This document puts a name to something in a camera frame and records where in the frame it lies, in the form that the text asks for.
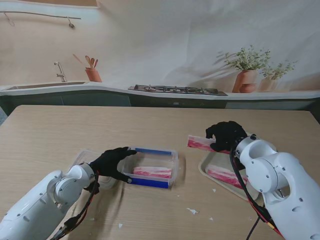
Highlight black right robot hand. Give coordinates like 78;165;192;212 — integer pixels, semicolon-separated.
205;120;248;153

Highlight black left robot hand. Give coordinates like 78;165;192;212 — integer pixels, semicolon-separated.
89;146;138;185

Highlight clear lid with blue label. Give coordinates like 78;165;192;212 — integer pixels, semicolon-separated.
66;149;118;191

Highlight raw bacon slice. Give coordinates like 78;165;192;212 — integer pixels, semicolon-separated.
205;164;249;190
187;134;231;155

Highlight stack of raw bacon slices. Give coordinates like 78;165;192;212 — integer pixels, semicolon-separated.
132;166;174;179

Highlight clear plastic food container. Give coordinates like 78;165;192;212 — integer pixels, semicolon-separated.
119;146;180;190

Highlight beige plastic tray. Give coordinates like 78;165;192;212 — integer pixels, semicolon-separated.
198;129;278;202

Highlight printed kitchen backdrop cloth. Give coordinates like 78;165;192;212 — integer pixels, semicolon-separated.
0;0;320;126

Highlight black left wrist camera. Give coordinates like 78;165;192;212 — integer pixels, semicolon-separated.
84;181;101;195

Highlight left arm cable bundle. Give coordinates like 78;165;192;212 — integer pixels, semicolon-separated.
48;171;101;240

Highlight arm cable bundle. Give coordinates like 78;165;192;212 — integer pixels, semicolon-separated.
229;147;285;240
48;171;101;240

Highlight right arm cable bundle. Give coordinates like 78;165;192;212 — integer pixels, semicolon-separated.
229;147;285;240

